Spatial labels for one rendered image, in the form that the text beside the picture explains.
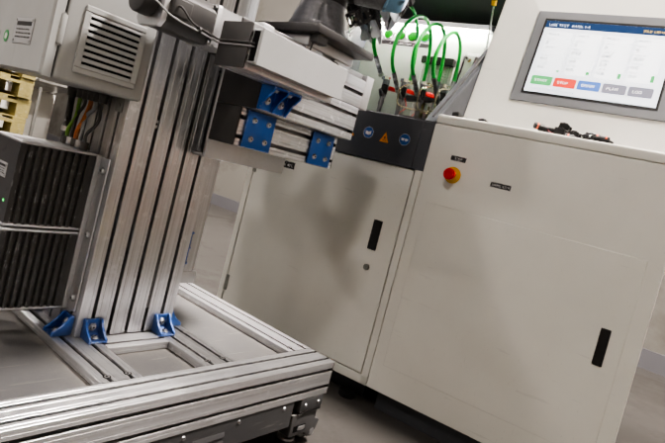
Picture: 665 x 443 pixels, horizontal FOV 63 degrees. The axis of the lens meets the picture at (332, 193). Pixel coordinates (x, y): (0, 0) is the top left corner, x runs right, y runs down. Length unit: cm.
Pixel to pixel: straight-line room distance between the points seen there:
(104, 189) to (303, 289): 90
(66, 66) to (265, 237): 111
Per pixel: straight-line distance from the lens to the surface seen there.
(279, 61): 107
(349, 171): 185
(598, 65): 198
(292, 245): 196
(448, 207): 169
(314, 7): 137
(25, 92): 516
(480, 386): 171
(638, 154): 162
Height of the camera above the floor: 73
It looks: 3 degrees down
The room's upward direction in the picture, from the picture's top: 14 degrees clockwise
